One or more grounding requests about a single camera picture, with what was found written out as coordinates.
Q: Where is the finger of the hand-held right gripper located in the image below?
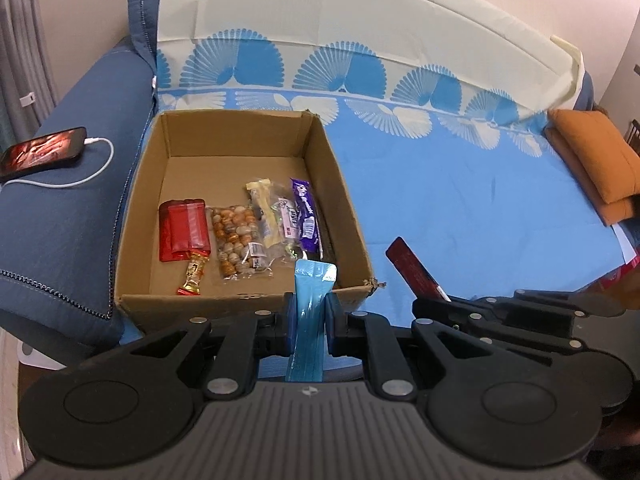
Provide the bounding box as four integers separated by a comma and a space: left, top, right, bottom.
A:
450, 289, 581, 317
411, 298, 588, 361

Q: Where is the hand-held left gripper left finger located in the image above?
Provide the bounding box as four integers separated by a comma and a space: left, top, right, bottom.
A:
127, 292, 298, 401

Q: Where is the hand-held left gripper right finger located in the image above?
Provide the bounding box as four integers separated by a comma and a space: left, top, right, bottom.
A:
326, 292, 501, 401

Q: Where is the blue snack packet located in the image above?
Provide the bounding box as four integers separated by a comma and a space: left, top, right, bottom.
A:
286, 259, 338, 383

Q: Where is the dark red snack packet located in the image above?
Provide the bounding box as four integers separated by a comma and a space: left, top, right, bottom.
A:
386, 236, 453, 303

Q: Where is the small orange candy packet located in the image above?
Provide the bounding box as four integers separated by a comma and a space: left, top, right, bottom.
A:
175, 254, 210, 297

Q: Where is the purple snack packet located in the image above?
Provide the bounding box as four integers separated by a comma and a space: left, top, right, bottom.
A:
290, 176, 322, 253

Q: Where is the cardboard box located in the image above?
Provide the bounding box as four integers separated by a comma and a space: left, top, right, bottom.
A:
114, 109, 387, 333

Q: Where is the clear white label snack packet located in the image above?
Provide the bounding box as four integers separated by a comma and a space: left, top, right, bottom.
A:
270, 195, 306, 261

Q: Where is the speckled nut snack bag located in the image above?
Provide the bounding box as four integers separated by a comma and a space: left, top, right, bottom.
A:
206, 205, 275, 281

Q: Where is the white paper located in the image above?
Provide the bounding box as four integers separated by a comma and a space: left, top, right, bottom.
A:
614, 222, 640, 265

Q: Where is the blue printed bedsheet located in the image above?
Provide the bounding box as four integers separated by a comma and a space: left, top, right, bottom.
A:
120, 0, 640, 341

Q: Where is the orange pillow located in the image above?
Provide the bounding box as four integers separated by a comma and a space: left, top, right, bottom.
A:
546, 109, 640, 205
545, 127, 633, 228

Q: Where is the beige snack packet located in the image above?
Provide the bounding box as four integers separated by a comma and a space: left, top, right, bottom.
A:
244, 177, 283, 251

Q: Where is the glossy red snack packet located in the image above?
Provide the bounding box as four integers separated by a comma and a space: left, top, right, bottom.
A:
159, 199, 211, 263

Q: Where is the wooden chair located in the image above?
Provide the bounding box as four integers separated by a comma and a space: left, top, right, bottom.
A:
625, 119, 640, 161

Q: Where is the blue sofa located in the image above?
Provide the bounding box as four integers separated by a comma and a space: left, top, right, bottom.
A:
0, 0, 598, 366

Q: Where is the white plastic object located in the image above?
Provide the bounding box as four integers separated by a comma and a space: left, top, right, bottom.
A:
20, 342, 66, 372

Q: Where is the black smartphone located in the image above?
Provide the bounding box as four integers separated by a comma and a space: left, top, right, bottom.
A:
0, 127, 88, 180

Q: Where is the grey curtain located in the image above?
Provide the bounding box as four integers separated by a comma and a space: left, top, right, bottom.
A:
0, 0, 58, 151

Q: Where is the white charging cable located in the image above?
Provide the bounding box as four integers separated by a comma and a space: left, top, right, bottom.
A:
0, 136, 115, 192

